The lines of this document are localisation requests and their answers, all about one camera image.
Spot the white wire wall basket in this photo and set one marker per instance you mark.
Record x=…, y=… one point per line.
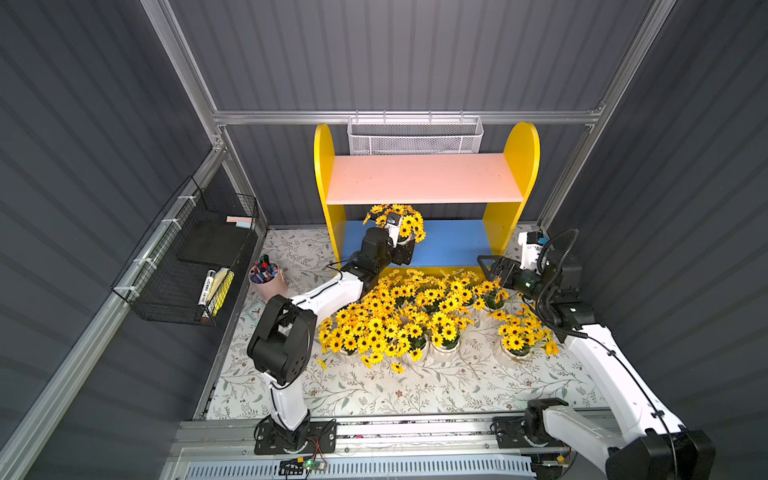
x=431, y=137

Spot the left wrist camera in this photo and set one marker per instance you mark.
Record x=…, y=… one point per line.
x=392, y=226

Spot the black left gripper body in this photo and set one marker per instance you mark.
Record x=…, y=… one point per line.
x=402, y=251

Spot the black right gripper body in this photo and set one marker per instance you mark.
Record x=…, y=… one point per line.
x=504, y=272

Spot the white marker in basket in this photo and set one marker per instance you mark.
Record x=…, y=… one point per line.
x=206, y=288

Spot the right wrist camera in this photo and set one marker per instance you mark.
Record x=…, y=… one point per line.
x=530, y=246

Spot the black wire wall basket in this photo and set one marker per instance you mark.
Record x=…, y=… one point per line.
x=164, y=280

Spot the pink and blue sticky notes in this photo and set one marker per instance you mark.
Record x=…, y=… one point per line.
x=240, y=222

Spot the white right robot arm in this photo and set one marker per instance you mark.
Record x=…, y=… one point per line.
x=653, y=443

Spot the yellow book in basket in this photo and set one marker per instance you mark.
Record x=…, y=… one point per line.
x=222, y=283

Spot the sunflower pot back row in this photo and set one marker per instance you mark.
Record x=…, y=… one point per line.
x=521, y=332
x=447, y=329
x=412, y=224

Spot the pink metal marker bucket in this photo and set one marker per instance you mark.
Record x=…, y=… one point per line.
x=268, y=278

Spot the yellow wooden shelf unit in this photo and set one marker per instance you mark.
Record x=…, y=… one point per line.
x=502, y=182

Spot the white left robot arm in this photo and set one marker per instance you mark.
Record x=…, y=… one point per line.
x=281, y=345

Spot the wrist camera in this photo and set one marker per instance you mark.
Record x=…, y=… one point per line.
x=392, y=226
x=530, y=246

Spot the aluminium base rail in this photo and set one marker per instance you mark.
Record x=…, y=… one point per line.
x=218, y=440

